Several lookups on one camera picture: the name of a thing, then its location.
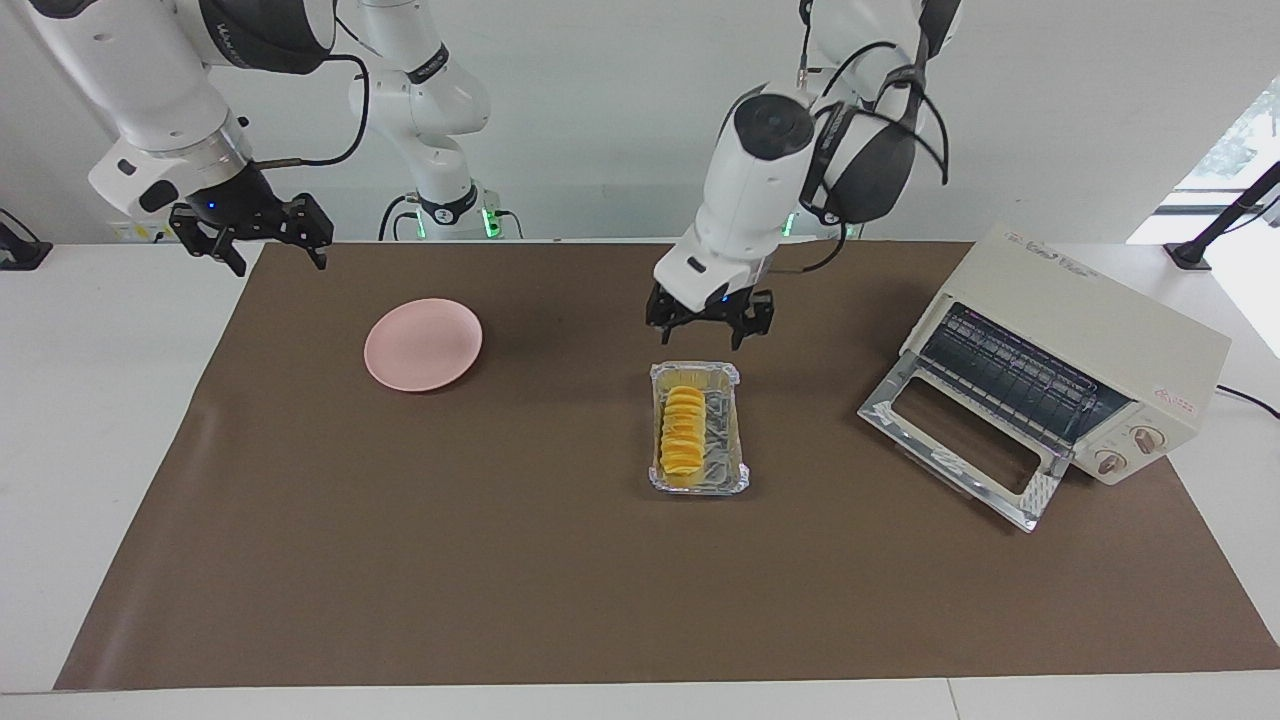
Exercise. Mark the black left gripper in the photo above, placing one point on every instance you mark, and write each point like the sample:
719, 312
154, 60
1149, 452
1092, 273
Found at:
710, 308

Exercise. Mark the silver foil baking tray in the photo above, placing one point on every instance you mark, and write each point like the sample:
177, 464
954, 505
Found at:
725, 440

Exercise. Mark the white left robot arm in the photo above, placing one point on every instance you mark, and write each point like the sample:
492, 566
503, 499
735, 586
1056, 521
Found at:
755, 180

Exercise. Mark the glass oven door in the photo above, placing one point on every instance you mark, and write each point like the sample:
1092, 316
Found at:
900, 415

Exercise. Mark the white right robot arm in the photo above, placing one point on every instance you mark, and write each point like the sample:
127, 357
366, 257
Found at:
140, 80

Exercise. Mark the cream toaster oven body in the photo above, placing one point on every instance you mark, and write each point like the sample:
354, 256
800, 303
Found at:
1100, 320

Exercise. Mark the black camera stand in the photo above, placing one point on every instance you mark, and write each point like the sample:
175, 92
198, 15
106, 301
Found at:
1215, 228

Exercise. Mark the brown table mat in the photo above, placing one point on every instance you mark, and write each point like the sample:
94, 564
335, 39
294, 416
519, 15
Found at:
640, 600

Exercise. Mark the yellow sliced bread loaf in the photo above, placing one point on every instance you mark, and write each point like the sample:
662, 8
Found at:
683, 435

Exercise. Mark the beige oven knob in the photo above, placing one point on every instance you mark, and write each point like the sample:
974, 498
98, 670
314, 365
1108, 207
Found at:
1112, 463
1147, 440

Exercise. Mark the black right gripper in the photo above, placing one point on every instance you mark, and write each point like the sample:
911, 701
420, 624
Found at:
235, 200

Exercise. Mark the white wall socket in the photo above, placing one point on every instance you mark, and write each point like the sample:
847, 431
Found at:
130, 232

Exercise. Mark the pink round plate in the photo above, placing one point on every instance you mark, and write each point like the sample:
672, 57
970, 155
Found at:
422, 345

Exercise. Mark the black clamp mount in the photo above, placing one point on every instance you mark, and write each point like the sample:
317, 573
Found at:
20, 250

